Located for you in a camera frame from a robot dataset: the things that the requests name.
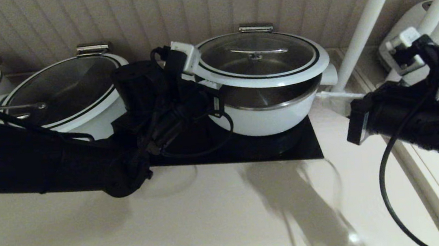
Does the glass lid with looped handle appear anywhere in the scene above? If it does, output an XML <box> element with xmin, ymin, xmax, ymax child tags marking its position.
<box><xmin>188</xmin><ymin>24</ymin><xmax>333</xmax><ymax>96</ymax></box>

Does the white pot with steel interior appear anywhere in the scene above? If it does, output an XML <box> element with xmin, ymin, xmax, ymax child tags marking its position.
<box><xmin>183</xmin><ymin>64</ymin><xmax>344</xmax><ymax>144</ymax></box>

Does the large black induction cooktop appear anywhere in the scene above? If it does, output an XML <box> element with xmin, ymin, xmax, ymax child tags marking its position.
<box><xmin>113</xmin><ymin>96</ymin><xmax>324</xmax><ymax>180</ymax></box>

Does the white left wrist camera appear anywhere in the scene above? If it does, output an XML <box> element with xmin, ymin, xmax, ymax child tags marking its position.
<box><xmin>170</xmin><ymin>39</ymin><xmax>204</xmax><ymax>83</ymax></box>

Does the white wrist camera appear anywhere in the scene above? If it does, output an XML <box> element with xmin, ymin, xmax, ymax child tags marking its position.
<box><xmin>170</xmin><ymin>39</ymin><xmax>204</xmax><ymax>83</ymax></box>
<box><xmin>383</xmin><ymin>26</ymin><xmax>427</xmax><ymax>78</ymax></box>

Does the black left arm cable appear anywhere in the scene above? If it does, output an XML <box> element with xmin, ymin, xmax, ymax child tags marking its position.
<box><xmin>0</xmin><ymin>39</ymin><xmax>237</xmax><ymax>178</ymax></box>

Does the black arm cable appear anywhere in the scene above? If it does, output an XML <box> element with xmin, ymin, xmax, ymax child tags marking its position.
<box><xmin>0</xmin><ymin>39</ymin><xmax>237</xmax><ymax>178</ymax></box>
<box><xmin>364</xmin><ymin>33</ymin><xmax>439</xmax><ymax>246</ymax></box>

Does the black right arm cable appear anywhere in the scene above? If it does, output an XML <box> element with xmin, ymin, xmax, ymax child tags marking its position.
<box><xmin>364</xmin><ymin>33</ymin><xmax>439</xmax><ymax>246</ymax></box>

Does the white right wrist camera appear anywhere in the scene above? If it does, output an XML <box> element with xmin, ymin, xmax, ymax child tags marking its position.
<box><xmin>383</xmin><ymin>26</ymin><xmax>427</xmax><ymax>78</ymax></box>

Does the glass lid with ring handle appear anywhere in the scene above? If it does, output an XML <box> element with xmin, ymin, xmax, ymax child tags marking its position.
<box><xmin>0</xmin><ymin>50</ymin><xmax>135</xmax><ymax>140</ymax></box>

